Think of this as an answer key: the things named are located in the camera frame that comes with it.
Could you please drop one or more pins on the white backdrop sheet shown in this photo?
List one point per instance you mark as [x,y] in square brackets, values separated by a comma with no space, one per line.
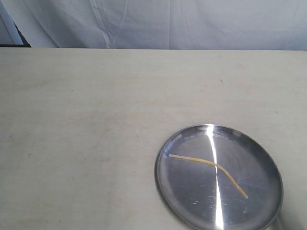
[162,24]

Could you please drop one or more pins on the round silver metal plate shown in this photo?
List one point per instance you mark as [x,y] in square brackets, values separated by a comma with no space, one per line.
[202,196]

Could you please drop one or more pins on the thin yellow stick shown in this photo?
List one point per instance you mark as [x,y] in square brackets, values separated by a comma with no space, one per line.
[215,165]

